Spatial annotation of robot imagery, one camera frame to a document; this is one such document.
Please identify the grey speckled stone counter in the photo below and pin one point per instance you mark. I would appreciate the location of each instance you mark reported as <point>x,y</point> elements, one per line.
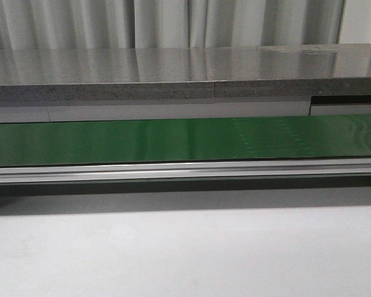
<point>58,85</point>

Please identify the green conveyor belt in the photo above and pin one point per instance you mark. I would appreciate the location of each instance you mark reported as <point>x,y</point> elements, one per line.
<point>166,140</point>

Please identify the white pleated curtain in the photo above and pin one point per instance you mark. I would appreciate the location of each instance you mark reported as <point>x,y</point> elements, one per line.
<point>180,24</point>

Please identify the aluminium conveyor frame rail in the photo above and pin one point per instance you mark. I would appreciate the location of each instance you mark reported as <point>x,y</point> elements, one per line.
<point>206,169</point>

